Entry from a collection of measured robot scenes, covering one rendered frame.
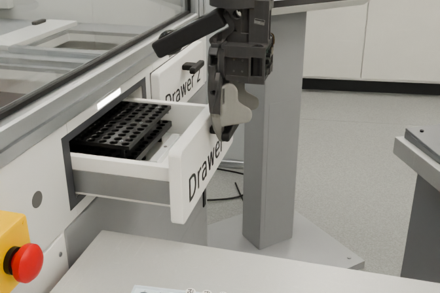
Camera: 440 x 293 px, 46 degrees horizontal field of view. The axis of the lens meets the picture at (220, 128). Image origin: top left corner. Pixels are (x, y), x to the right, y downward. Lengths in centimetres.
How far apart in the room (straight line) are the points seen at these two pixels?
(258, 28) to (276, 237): 139
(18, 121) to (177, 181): 21
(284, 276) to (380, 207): 172
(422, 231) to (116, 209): 66
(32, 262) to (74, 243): 24
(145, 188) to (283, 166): 119
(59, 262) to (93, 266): 5
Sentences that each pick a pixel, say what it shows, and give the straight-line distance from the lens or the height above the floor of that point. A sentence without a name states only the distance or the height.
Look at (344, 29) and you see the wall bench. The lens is 372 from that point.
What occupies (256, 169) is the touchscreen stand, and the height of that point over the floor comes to 37.
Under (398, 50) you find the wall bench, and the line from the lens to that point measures 380.
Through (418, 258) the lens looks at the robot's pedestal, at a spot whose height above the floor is 50.
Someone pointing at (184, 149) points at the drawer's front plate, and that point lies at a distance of 67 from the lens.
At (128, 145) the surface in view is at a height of 90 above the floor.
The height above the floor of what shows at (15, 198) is 90.
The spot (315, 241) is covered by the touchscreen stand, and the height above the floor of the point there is 4.
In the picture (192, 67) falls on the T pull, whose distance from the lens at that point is 108.
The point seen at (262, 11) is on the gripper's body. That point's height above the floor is 109.
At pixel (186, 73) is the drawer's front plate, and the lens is 113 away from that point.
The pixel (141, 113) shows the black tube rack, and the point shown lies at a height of 90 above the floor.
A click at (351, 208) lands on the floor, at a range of 237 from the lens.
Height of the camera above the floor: 121
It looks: 23 degrees down
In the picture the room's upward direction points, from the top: straight up
